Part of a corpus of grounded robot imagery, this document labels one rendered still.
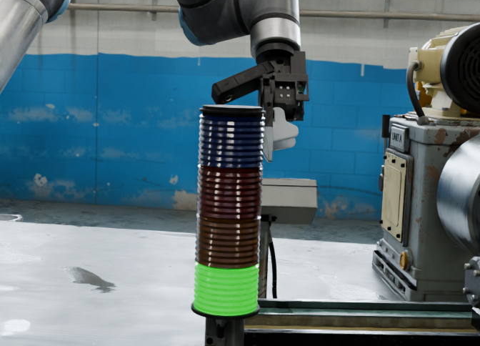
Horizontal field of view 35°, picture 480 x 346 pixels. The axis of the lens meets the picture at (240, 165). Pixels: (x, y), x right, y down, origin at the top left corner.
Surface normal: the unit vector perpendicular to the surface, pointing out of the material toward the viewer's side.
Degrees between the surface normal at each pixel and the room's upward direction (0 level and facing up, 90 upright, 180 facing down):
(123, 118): 90
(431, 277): 90
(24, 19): 72
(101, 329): 0
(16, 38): 79
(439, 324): 90
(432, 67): 90
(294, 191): 57
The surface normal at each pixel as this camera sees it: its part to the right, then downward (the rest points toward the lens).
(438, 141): 0.06, 0.12
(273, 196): 0.07, -0.44
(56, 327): 0.04, -0.99
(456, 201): -1.00, -0.07
